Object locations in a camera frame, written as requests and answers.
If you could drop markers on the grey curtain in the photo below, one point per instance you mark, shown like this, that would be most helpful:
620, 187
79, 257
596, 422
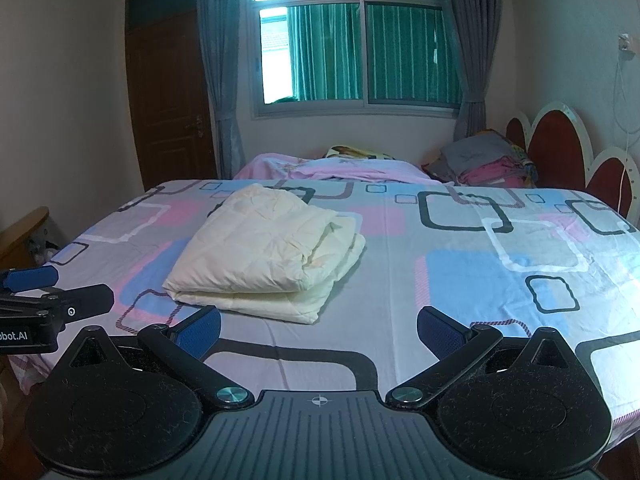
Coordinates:
472, 35
220, 60

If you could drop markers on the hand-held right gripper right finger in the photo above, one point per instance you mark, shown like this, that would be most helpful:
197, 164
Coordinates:
440, 330

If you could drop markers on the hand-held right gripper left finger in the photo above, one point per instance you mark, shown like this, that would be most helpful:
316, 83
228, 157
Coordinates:
200, 335

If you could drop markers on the brown wooden door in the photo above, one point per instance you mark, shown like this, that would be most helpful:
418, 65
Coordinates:
165, 85

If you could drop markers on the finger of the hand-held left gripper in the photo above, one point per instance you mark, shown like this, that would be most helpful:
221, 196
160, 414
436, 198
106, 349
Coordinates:
32, 279
85, 301

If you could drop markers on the red and white headboard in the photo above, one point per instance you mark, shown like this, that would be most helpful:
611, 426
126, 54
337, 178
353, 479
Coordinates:
555, 145

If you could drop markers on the cream padded jacket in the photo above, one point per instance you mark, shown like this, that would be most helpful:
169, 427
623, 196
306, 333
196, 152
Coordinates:
260, 250

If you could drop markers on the bed with patterned sheet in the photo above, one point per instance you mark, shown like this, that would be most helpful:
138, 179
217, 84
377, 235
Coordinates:
450, 240

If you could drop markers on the yellow printed pillow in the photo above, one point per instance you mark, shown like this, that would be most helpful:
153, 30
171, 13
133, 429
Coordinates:
350, 152

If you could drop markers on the green curtain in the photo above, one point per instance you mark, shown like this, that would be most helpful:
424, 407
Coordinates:
410, 50

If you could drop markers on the grey and pink pillows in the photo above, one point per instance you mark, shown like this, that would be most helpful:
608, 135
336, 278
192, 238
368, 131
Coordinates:
470, 152

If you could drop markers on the pink folded cloth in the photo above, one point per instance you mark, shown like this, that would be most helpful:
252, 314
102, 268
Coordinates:
492, 172

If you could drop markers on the pink blanket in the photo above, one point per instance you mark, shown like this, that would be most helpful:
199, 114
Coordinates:
280, 167

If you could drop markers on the sliding window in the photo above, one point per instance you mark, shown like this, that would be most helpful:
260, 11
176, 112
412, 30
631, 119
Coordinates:
362, 50

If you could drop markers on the wooden chair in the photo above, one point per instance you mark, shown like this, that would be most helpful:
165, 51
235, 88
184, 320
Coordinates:
20, 232

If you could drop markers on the white wall charger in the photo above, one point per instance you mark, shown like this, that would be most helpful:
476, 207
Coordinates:
625, 44

